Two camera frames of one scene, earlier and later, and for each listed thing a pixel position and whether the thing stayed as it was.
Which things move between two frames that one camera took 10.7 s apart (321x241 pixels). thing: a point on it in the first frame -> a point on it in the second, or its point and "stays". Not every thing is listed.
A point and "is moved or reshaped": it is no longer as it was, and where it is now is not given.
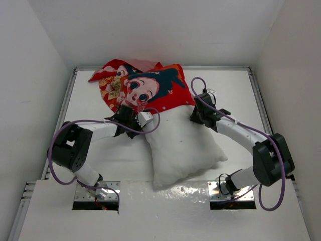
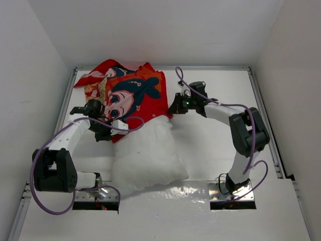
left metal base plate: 82,193 stays
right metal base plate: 217,192 stays
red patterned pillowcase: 147,87 is moved or reshaped
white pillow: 181,147 -> 146,157
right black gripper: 193,117 -> 176,107
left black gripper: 134,118 -> 107,136
